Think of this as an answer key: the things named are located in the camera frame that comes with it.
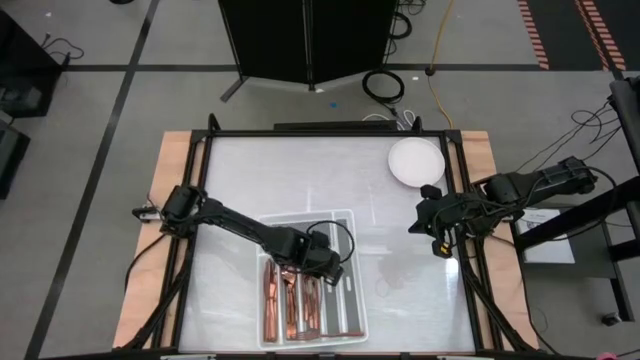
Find black arm base cable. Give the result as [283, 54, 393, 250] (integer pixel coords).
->
[123, 232, 170, 294]

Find black metal stand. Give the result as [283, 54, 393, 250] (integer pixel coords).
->
[513, 77, 640, 324]

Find black equipment cart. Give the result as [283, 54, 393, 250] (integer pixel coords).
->
[0, 9, 65, 119]

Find black room divider panel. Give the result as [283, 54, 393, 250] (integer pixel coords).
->
[217, 0, 400, 104]

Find white table cover sheet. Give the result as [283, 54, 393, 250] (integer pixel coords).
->
[178, 135, 477, 354]

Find black box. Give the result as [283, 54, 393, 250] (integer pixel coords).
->
[0, 118, 32, 201]

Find red and black cable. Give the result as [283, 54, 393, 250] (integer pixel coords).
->
[41, 32, 86, 67]

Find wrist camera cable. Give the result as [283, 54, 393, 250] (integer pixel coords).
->
[430, 202, 469, 246]
[305, 219, 357, 265]

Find black aluminium table frame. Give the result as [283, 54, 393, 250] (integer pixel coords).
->
[112, 112, 544, 360]

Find black looped cable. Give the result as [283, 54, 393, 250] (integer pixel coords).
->
[387, 0, 427, 41]

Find yellow extension cable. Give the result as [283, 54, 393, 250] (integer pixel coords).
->
[427, 0, 456, 129]

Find white cutlery organizer tray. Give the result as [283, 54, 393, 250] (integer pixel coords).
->
[255, 208, 370, 350]

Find black floor cable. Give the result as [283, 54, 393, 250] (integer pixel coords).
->
[514, 99, 625, 174]

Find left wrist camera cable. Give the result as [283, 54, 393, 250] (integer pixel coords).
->
[305, 219, 357, 265]

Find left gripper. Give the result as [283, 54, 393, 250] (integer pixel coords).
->
[294, 229, 346, 288]

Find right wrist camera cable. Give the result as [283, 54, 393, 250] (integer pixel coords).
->
[430, 202, 469, 246]

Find white cable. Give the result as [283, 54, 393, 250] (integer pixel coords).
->
[362, 109, 418, 132]

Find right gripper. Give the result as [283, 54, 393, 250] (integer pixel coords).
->
[407, 183, 475, 242]

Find white paper sheet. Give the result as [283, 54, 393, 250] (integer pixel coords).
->
[514, 208, 577, 266]

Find white round plate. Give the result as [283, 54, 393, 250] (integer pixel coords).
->
[387, 136, 447, 190]

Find coiled black cable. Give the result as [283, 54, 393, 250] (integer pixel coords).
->
[362, 68, 406, 105]

